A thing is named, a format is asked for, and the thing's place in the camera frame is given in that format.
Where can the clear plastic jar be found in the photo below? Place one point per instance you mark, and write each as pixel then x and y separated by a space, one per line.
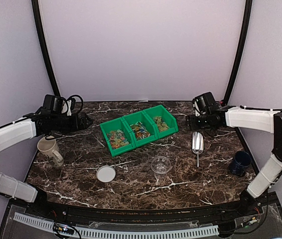
pixel 160 166

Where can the black front rail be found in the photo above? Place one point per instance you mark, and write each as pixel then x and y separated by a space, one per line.
pixel 150 204

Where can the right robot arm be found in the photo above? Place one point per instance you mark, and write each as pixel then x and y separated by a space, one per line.
pixel 262 131

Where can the white slotted cable duct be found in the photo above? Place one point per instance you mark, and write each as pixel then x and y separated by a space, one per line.
pixel 116 231

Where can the black frame post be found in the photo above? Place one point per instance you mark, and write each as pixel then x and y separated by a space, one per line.
pixel 239 51
pixel 43 46

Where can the metal scoop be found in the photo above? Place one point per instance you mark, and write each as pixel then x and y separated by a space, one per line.
pixel 197 145

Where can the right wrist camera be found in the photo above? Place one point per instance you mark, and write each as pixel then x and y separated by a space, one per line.
pixel 204 104

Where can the green three-compartment bin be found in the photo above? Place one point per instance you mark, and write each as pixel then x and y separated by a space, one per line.
pixel 146 117

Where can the green yellow gummy candies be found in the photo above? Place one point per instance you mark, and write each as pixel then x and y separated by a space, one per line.
pixel 161 124

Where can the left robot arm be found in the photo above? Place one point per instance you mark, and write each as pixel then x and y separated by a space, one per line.
pixel 18 131

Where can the dark blue mug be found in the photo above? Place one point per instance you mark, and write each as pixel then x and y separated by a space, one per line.
pixel 240 162

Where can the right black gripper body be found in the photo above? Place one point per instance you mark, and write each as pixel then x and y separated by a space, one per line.
pixel 203 123

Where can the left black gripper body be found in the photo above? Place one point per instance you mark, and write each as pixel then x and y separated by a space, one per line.
pixel 59 125

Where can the right black frame post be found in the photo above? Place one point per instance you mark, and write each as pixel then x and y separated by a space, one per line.
pixel 239 51

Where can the white jar lid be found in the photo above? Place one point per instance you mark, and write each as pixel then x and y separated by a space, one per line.
pixel 106 174

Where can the beige ceramic mug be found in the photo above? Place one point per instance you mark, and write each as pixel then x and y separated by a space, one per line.
pixel 48 147

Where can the star gummy candies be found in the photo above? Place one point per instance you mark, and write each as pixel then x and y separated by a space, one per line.
pixel 117 139

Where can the wrapped colourful candies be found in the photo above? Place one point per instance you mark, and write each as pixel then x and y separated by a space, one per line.
pixel 140 130

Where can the left black frame post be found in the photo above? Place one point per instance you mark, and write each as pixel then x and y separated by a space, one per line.
pixel 43 46

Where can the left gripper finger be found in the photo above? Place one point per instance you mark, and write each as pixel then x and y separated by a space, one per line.
pixel 84 117
pixel 85 125

